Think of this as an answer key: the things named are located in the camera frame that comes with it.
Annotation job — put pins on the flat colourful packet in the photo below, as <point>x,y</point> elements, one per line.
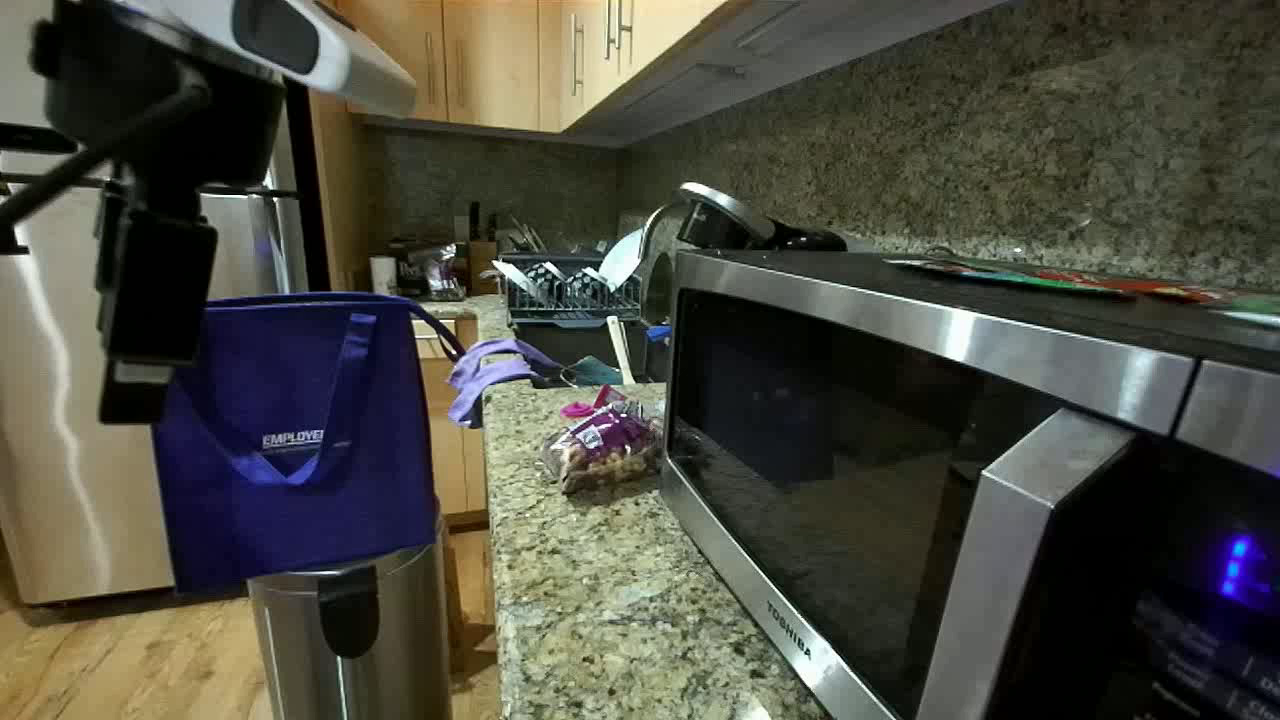
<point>1050,278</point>

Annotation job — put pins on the stainless steel trash can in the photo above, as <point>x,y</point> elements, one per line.
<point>390,640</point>

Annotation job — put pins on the white spatula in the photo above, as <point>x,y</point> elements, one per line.
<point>622,350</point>

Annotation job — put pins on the stainless steel microwave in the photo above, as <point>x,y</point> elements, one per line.
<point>900,480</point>

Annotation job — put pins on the stainless steel refrigerator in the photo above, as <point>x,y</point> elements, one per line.
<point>50,450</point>

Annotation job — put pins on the clear plastic bag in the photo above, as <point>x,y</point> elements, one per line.
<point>443,272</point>

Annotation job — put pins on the silver kitchen appliance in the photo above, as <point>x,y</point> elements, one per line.
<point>715,225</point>

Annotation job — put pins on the flat green packet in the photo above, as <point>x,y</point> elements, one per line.
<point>1255,308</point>

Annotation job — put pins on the blue tote bag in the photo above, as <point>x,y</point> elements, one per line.
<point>290,390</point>

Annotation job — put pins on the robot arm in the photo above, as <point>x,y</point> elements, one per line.
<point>330,55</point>

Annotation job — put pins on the purple fabric bag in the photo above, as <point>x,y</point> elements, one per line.
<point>490,375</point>

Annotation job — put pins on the pink plastic lid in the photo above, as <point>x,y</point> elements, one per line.
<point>577,409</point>

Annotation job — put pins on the microwave door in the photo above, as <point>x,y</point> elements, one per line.
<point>850,500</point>

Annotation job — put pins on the teal cloth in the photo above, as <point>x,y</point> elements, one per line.
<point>595,373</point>

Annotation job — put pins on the clear packet of nuts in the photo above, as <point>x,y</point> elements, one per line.
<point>605,455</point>

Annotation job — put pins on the row of wooden wall cabinets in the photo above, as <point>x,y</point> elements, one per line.
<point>500,60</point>

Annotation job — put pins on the wooden knife block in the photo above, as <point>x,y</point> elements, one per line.
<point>483,265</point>

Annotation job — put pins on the black dish rack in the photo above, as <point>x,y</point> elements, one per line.
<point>570,295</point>

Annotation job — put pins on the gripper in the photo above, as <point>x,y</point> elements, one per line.
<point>165,110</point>

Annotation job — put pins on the white cup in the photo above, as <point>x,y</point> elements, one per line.
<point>384,275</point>

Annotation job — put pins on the wooden base cabinet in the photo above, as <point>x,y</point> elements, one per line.
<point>455,450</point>

